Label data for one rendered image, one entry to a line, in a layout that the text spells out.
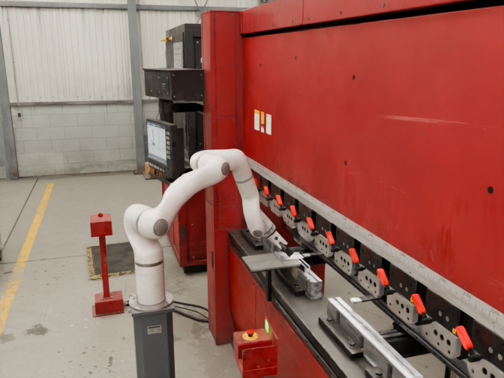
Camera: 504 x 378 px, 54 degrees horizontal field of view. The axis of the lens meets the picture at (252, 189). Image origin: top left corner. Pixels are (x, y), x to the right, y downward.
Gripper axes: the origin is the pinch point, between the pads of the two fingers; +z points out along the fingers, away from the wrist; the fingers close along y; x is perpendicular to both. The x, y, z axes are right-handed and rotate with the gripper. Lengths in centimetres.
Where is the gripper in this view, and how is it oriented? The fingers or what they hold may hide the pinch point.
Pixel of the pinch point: (286, 250)
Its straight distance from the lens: 264.8
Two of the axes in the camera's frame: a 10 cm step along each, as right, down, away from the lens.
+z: 6.1, 6.9, 3.9
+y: -3.1, -2.4, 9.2
